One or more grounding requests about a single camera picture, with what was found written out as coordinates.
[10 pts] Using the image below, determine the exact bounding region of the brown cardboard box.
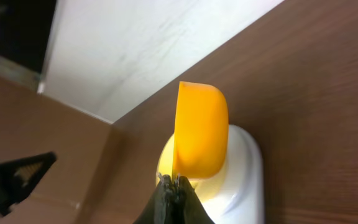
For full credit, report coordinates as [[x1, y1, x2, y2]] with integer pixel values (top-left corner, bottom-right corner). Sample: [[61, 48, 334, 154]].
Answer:
[[0, 77, 119, 223]]

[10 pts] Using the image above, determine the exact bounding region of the pale yellow plastic bowl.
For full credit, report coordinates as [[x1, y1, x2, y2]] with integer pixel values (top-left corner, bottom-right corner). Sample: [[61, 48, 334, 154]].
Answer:
[[157, 134, 227, 202]]

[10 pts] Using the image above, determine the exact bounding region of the white digital kitchen scale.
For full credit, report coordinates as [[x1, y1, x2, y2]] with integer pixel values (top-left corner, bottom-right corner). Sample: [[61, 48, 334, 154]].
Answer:
[[155, 124, 265, 224]]

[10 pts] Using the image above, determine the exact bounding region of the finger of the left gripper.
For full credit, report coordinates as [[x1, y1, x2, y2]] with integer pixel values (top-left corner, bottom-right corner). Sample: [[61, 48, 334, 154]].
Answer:
[[0, 152, 57, 217]]

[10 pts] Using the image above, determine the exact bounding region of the yellow measuring scoop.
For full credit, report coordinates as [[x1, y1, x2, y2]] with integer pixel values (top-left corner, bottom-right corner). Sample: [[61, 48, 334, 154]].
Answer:
[[173, 82, 229, 179]]

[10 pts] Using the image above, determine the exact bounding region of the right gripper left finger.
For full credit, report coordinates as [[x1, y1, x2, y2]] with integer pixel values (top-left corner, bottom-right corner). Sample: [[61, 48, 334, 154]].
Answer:
[[134, 175, 175, 224]]

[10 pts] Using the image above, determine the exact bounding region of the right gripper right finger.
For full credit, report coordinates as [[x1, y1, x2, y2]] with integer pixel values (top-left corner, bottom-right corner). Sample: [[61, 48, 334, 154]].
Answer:
[[174, 176, 214, 224]]

